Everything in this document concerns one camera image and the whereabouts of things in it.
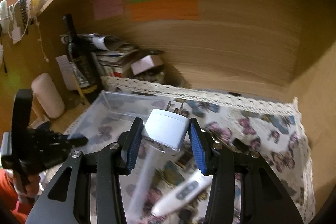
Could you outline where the small open cardboard box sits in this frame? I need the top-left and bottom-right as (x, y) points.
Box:
(131, 50), (165, 84)

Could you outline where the white charger with cable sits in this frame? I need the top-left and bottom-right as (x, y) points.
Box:
(1, 0), (30, 44)

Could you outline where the clear plastic storage bin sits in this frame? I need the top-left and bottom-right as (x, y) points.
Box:
(67, 92), (191, 223)

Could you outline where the butterfly print lace cloth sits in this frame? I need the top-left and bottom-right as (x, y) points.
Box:
(103, 77), (315, 223)

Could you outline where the cream cylindrical bottle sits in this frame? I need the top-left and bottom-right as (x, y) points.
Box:
(31, 73), (65, 119)

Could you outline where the stack of books and magazines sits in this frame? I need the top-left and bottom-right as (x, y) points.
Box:
(60, 33), (140, 79)

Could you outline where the white handheld massager device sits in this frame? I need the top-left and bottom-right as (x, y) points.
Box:
(151, 170), (213, 217)

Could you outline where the white power plug adapter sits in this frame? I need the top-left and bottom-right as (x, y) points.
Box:
(142, 101), (189, 153)

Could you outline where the pink sticky note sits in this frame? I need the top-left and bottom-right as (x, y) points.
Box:
(93, 0), (124, 20)

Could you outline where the white handwritten paper note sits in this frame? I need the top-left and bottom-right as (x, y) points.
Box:
(55, 55), (77, 91)

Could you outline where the dark wine bottle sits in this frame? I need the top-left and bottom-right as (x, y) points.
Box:
(63, 14), (103, 103)

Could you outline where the orange sticky note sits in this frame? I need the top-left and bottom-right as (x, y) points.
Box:
(129, 0), (199, 22)

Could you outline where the person's left hand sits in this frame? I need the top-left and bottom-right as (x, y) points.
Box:
(5, 169), (41, 205)

